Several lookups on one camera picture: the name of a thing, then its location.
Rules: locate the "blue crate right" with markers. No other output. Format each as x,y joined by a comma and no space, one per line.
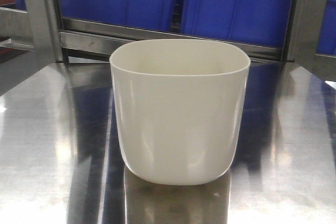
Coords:
258,22

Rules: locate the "stainless steel shelf frame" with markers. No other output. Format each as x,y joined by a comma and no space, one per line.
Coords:
39,26

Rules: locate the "white plastic bin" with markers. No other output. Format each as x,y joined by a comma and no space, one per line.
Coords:
178,105

